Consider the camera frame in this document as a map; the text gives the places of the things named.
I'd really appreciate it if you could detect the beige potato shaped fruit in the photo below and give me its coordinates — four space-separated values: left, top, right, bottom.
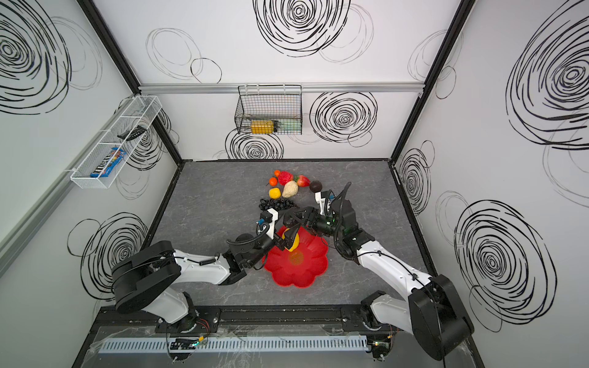
282 180 299 199

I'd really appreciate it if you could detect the large yellow lemon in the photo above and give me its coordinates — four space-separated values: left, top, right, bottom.
282 226 300 251

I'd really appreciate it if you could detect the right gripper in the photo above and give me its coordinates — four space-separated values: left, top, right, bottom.
291 206 345 240

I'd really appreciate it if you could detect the white slotted cable duct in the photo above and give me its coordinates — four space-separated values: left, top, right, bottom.
98 336 369 354

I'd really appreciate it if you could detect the black wire basket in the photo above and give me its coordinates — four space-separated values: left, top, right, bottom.
234 92 303 135

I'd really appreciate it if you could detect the green box in basket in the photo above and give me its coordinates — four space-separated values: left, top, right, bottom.
278 119 302 134

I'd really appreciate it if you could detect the red pink apple fruit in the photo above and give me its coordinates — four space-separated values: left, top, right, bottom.
277 171 294 186

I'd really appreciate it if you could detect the small yellow lemon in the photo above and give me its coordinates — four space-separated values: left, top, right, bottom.
268 187 282 199

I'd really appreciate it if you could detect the black grape bunch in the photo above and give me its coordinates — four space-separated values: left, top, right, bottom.
259 199 299 213

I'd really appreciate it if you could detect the yellow box in basket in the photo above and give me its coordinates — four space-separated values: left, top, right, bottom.
250 120 276 135

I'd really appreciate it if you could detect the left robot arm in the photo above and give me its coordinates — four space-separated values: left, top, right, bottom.
111 224 299 324

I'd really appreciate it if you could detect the red flower shaped bowl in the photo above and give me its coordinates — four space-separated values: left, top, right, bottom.
263 228 329 288

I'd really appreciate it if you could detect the white wire shelf basket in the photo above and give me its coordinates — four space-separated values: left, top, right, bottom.
70 95 162 190

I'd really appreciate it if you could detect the red strawberry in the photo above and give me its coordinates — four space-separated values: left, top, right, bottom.
296 175 311 187

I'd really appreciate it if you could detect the blue candy packet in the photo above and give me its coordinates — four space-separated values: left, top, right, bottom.
90 147 127 178

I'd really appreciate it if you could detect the aluminium wall rail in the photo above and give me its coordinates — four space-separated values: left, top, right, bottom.
139 81 425 94

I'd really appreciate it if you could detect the black remote control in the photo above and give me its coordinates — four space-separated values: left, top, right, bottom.
117 125 147 142

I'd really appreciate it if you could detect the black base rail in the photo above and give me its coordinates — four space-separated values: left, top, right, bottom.
96 302 397 334

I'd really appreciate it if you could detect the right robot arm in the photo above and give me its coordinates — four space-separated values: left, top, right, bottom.
283 202 475 361

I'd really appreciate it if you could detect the dark purple plum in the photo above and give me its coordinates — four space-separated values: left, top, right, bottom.
309 180 323 193

